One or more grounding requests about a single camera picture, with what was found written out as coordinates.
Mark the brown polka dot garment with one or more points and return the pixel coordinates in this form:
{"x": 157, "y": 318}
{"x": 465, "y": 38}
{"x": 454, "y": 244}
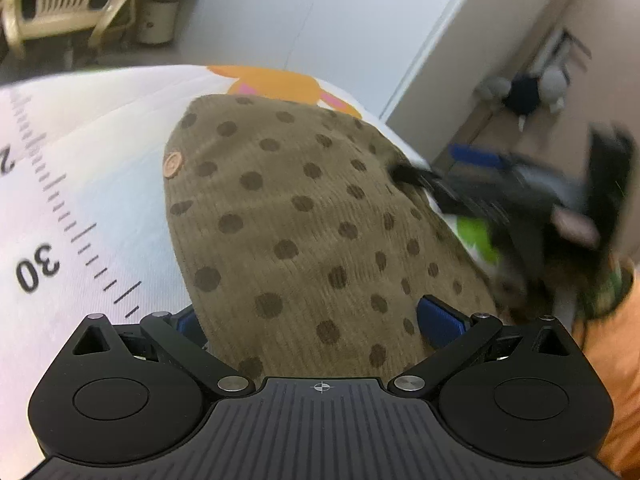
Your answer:
{"x": 302, "y": 257}

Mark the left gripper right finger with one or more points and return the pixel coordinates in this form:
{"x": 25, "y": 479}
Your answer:
{"x": 457, "y": 339}

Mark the orange fabric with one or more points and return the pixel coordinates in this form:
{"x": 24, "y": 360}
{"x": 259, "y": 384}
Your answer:
{"x": 611, "y": 345}

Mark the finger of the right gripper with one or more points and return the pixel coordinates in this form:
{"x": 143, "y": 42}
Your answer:
{"x": 468, "y": 155}
{"x": 460, "y": 197}

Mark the beige mesh office chair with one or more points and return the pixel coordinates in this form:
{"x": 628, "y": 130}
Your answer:
{"x": 54, "y": 18}

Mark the white waste bin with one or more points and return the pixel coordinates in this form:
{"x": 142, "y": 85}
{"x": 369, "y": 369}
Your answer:
{"x": 157, "y": 22}

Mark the white cartoon play mat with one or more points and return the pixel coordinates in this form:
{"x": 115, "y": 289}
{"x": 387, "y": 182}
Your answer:
{"x": 86, "y": 253}

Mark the grey black plush toys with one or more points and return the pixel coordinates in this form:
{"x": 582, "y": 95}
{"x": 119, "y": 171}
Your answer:
{"x": 544, "y": 83}

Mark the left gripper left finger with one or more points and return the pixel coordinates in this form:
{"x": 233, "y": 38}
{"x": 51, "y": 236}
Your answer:
{"x": 180, "y": 340}

